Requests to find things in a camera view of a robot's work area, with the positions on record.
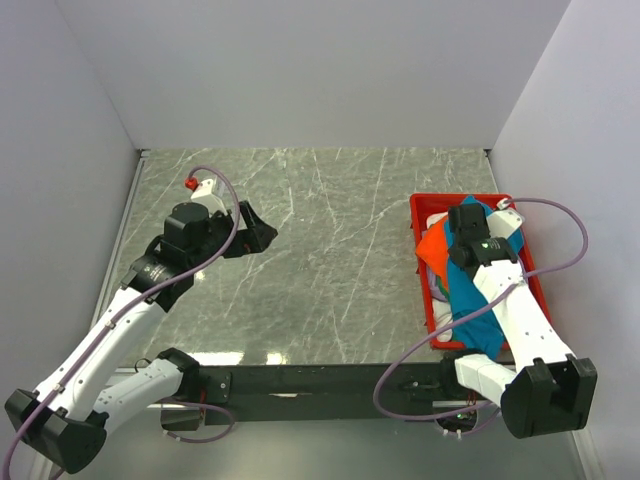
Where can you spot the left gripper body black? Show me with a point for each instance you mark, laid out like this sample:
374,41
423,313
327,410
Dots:
219,225

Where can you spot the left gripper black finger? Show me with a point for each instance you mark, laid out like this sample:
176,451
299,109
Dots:
250,241
255,227

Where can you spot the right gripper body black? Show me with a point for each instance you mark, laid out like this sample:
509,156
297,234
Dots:
451,250

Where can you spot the teal t shirt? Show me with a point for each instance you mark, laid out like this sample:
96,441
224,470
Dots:
482,333

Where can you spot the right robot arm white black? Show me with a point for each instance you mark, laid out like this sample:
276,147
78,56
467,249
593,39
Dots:
548,390

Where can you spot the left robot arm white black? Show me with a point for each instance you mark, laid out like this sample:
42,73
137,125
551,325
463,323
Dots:
68,417

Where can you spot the orange t shirt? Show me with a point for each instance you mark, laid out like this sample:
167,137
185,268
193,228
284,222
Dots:
433,250

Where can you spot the red plastic bin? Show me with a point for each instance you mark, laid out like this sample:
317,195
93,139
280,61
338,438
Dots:
424,205

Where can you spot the lavender t shirt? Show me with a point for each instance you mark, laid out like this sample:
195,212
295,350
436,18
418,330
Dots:
436,287

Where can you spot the white t shirt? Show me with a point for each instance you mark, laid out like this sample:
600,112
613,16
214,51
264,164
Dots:
441,310

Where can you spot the black base bar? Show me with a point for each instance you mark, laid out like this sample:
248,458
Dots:
324,392

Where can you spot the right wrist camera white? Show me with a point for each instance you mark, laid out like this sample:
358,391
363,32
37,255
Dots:
504,221

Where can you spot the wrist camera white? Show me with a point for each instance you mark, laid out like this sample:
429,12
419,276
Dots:
208,192
504,221

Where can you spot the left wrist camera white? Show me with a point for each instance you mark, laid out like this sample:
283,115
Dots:
208,192

